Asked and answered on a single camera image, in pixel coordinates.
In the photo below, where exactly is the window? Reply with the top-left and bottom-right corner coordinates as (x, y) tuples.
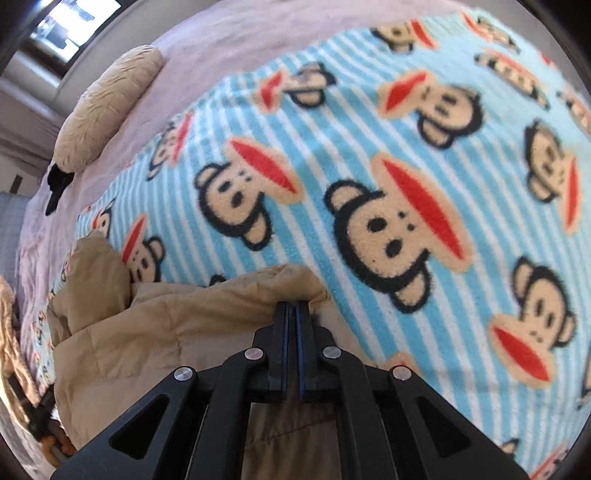
(25, 0), (135, 68)

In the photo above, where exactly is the grey curtain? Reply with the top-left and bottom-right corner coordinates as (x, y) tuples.
(1, 78), (64, 178)

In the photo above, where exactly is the beige round cushion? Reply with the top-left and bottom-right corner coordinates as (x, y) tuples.
(52, 45), (164, 173)

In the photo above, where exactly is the tan striped cloth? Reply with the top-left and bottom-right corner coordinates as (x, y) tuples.
(0, 278), (40, 430)

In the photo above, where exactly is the black garment on bed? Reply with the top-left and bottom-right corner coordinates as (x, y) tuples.
(45, 164), (74, 216)

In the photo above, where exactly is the blue striped monkey blanket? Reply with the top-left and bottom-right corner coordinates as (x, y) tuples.
(34, 9), (590, 479)

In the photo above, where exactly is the tan puffer jacket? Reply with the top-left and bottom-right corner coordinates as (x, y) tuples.
(47, 233), (363, 479)

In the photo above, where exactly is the person's left hand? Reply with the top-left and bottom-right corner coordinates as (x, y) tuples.
(40, 419), (77, 468)

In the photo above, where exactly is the light blue quilted mattress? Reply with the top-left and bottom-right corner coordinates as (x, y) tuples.
(0, 192), (29, 284)

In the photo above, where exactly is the lilac plush bedspread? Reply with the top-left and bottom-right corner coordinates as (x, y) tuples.
(17, 1), (463, 370)

